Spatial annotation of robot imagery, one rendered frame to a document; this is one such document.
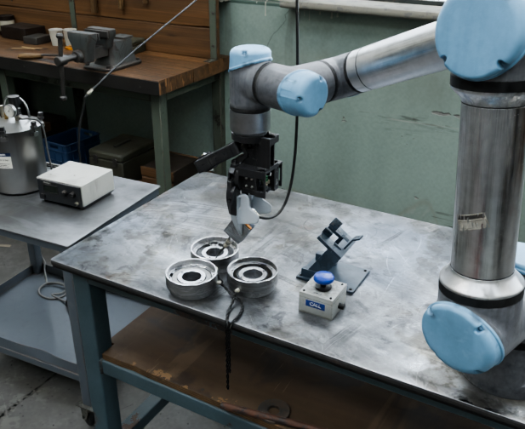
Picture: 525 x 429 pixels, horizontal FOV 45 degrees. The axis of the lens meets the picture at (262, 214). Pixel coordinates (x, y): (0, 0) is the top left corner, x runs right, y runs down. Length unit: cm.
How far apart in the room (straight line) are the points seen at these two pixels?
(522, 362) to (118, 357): 90
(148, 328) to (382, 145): 157
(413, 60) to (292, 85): 19
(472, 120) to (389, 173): 207
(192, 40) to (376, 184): 108
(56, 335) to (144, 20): 162
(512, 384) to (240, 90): 66
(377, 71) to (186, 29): 206
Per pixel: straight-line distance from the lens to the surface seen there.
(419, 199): 290
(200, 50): 305
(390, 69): 107
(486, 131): 84
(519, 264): 102
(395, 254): 147
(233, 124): 116
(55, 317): 235
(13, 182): 212
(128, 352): 158
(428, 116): 277
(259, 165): 118
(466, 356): 95
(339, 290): 124
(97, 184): 200
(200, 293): 127
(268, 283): 127
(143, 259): 144
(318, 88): 106
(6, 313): 243
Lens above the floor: 151
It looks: 26 degrees down
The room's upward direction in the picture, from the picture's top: straight up
